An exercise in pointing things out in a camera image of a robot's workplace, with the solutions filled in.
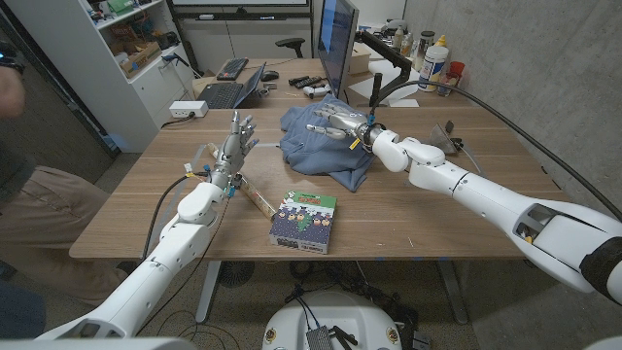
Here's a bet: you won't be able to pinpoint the cartoon print notebook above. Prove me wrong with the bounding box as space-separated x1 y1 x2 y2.
268 190 338 256

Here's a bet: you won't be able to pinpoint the black keyboard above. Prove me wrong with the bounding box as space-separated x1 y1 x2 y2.
216 56 250 82

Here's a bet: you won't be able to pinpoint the black round fan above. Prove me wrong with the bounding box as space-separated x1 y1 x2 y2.
217 261 257 289

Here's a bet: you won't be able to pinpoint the closed cardboard box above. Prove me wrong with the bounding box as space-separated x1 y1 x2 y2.
348 42 373 77

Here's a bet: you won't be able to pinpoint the person's bare forearm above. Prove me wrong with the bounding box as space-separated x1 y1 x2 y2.
0 67 26 121

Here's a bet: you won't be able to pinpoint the black computer monitor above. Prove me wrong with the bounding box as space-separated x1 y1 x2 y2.
316 0 361 100

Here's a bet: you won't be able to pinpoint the white power strip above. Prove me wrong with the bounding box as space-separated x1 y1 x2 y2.
168 99 210 120

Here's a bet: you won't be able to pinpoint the white robot torso edge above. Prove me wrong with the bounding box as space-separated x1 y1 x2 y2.
0 336 196 350

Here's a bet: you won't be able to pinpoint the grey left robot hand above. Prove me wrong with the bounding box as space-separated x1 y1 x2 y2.
207 110 259 191

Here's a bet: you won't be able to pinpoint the white wipes canister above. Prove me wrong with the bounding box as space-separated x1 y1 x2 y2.
417 45 449 93

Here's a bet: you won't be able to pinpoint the open cardboard box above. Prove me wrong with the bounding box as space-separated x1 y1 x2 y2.
110 41 163 79

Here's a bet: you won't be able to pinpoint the clear plastic piece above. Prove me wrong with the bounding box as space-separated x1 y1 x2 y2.
427 122 461 156

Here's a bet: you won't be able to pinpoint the black laptop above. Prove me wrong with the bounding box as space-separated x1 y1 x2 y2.
196 61 267 110

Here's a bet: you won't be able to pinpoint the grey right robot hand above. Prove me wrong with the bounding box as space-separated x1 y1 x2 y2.
305 107 385 147

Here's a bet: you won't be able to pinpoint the clear plastic tube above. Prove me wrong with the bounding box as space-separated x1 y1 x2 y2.
206 142 278 221

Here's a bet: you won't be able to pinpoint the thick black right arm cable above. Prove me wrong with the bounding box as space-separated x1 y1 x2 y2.
368 80 622 221

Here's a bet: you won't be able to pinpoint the wooden desk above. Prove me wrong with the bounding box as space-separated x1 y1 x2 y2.
191 56 472 109

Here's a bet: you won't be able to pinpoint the clear drinking glass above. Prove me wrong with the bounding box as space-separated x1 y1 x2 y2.
436 71 461 97

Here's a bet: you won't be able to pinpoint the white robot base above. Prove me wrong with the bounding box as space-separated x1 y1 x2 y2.
261 290 403 350

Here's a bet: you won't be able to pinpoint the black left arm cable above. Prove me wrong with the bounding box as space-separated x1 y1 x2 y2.
140 173 215 262

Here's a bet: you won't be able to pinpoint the person's gloved hand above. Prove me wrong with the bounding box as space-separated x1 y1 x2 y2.
0 41 26 74

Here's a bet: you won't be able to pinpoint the red cup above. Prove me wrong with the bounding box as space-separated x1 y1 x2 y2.
447 60 467 88

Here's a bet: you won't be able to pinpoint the white shelf cabinet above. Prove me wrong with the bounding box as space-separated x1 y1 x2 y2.
4 0 195 155

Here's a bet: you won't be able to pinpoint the white game controller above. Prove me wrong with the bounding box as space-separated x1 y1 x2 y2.
302 83 332 100

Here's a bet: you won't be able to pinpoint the white paper sheets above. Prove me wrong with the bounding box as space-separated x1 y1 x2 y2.
347 58 422 104

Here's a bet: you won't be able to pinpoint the person in beige trousers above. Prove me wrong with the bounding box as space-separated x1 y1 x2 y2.
0 143 128 302

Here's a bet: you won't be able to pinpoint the black office chair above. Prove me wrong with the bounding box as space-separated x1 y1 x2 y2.
274 37 307 59

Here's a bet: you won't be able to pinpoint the dark lid jar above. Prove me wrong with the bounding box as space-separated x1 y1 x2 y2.
413 30 436 72

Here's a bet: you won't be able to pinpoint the blue hoodie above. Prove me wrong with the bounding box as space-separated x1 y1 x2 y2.
278 93 383 193

